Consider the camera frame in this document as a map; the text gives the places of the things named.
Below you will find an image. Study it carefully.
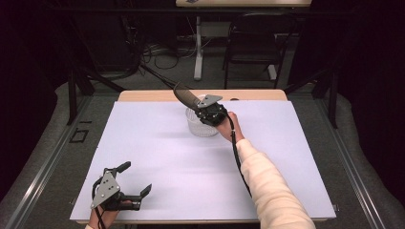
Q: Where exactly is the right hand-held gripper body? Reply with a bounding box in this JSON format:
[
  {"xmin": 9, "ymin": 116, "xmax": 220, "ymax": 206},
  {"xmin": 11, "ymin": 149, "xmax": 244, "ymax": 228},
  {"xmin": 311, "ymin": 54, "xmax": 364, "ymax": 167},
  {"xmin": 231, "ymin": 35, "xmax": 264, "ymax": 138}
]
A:
[{"xmin": 194, "ymin": 94, "xmax": 229, "ymax": 127}]

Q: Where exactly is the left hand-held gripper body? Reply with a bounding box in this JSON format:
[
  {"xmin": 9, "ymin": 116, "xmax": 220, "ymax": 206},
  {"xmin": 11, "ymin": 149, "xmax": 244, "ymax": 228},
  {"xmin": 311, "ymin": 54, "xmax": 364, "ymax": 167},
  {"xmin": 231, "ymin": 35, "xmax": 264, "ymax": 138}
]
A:
[{"xmin": 90, "ymin": 168, "xmax": 141, "ymax": 212}]

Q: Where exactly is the clear plastic cup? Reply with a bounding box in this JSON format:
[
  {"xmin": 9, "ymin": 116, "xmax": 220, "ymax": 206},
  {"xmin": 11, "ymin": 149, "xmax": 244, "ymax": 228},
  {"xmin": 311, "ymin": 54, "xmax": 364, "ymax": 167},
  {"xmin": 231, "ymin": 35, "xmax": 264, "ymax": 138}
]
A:
[{"xmin": 185, "ymin": 94, "xmax": 221, "ymax": 138}]

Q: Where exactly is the person's right hand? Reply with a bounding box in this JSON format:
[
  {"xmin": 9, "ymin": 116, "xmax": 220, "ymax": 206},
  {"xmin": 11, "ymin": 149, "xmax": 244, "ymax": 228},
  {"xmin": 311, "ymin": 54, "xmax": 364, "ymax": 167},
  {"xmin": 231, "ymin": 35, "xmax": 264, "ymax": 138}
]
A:
[{"xmin": 215, "ymin": 111, "xmax": 245, "ymax": 144}]

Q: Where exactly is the person's left hand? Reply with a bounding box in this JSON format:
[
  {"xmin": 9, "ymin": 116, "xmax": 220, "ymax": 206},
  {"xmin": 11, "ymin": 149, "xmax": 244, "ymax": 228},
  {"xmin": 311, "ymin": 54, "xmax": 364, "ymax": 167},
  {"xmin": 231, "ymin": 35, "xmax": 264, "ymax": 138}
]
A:
[{"xmin": 88, "ymin": 199, "xmax": 132, "ymax": 229}]

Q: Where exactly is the white desk leg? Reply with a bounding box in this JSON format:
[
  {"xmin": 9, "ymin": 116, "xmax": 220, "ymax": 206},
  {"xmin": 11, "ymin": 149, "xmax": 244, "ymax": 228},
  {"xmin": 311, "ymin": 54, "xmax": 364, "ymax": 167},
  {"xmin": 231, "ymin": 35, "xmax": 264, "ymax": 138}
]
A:
[{"xmin": 193, "ymin": 15, "xmax": 204, "ymax": 81}]

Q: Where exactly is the black chair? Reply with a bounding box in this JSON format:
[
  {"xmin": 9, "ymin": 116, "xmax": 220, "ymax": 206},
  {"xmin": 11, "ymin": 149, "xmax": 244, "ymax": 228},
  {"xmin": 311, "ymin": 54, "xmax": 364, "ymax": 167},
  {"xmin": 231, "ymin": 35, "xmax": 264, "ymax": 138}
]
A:
[{"xmin": 222, "ymin": 12, "xmax": 300, "ymax": 90}]

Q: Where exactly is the black metal stand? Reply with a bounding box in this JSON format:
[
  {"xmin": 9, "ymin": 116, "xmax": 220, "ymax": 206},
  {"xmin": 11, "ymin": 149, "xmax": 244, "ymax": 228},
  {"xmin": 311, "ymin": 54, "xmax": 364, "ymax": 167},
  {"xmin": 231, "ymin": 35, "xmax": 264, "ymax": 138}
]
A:
[
  {"xmin": 65, "ymin": 63, "xmax": 127, "ymax": 126},
  {"xmin": 283, "ymin": 66, "xmax": 339, "ymax": 130}
]

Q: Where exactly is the wooden desk top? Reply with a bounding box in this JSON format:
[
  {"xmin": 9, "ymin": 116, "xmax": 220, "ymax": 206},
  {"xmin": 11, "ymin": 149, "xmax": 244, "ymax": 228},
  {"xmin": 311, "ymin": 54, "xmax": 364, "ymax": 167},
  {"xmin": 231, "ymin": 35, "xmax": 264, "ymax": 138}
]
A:
[{"xmin": 175, "ymin": 0, "xmax": 312, "ymax": 9}]

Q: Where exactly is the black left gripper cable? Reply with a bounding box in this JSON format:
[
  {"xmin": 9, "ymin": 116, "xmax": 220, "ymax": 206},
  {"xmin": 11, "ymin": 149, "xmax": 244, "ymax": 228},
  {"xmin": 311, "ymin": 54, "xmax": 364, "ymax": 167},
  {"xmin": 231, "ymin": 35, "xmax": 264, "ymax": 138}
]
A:
[{"xmin": 91, "ymin": 177, "xmax": 107, "ymax": 229}]

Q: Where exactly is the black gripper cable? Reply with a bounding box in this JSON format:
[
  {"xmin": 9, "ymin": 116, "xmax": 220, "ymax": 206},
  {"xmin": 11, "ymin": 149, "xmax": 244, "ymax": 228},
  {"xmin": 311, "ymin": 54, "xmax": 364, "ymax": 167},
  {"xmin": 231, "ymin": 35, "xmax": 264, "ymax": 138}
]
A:
[
  {"xmin": 226, "ymin": 114, "xmax": 253, "ymax": 198},
  {"xmin": 91, "ymin": 177, "xmax": 107, "ymax": 229}
]

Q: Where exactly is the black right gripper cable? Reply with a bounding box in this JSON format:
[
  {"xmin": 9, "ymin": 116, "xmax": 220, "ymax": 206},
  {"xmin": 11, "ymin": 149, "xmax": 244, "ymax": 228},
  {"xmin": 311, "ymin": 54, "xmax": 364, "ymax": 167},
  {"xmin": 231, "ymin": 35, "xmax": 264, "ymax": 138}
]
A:
[{"xmin": 226, "ymin": 114, "xmax": 253, "ymax": 198}]

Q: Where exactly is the metal floor rail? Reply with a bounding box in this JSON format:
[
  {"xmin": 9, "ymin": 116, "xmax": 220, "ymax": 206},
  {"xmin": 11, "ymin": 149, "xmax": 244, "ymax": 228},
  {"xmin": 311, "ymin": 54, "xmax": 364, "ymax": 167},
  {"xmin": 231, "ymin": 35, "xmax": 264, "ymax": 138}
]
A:
[
  {"xmin": 0, "ymin": 94, "xmax": 94, "ymax": 229},
  {"xmin": 318, "ymin": 94, "xmax": 388, "ymax": 229}
]

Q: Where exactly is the bundle of floor cables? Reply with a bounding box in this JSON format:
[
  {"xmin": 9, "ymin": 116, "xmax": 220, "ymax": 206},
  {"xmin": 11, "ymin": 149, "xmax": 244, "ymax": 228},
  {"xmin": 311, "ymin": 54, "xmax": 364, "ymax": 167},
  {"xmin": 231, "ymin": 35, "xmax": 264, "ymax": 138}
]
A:
[{"xmin": 137, "ymin": 37, "xmax": 195, "ymax": 72}]

